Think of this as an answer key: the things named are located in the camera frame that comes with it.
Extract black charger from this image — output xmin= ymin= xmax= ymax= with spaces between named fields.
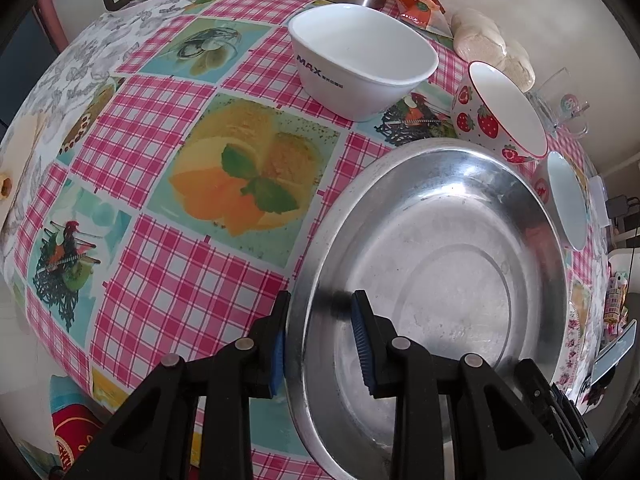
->
xmin=605 ymin=195 xmax=632 ymax=221

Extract bag of white buns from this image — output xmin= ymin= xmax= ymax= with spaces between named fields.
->
xmin=451 ymin=7 xmax=536 ymax=93

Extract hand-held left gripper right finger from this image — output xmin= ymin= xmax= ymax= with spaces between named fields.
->
xmin=350 ymin=289 xmax=571 ymax=480

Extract strawberry print bowl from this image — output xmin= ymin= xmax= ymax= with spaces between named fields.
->
xmin=451 ymin=60 xmax=549 ymax=164

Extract pink checked tablecloth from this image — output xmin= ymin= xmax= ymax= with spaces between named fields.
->
xmin=0 ymin=0 xmax=616 ymax=480

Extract orange snack packet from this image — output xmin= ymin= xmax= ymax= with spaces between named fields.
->
xmin=382 ymin=0 xmax=453 ymax=36

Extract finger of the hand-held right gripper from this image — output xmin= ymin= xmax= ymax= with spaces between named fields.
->
xmin=515 ymin=358 xmax=598 ymax=480

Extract white power strip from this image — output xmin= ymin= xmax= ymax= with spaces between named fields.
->
xmin=587 ymin=175 xmax=612 ymax=228

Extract pale blue round bowl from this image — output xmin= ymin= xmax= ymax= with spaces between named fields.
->
xmin=531 ymin=151 xmax=590 ymax=252

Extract pink chair back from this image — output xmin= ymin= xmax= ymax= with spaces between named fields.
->
xmin=35 ymin=0 xmax=68 ymax=56

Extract steel plate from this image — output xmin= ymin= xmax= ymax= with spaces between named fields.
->
xmin=284 ymin=137 xmax=571 ymax=480

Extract white square bowl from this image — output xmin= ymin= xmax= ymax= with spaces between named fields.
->
xmin=287 ymin=3 xmax=440 ymax=122

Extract clear glass mug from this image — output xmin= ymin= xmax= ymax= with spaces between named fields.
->
xmin=527 ymin=67 xmax=591 ymax=136

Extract colourful small carton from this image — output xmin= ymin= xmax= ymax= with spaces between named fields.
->
xmin=603 ymin=271 xmax=630 ymax=333

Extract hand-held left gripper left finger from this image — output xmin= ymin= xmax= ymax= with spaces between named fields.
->
xmin=65 ymin=290 xmax=292 ymax=480

